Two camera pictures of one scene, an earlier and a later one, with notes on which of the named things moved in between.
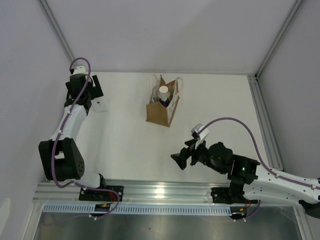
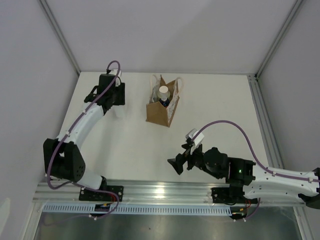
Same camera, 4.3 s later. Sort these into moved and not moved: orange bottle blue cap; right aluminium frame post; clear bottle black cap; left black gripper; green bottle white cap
Moved: left black gripper; clear bottle black cap
Not moved: orange bottle blue cap; green bottle white cap; right aluminium frame post
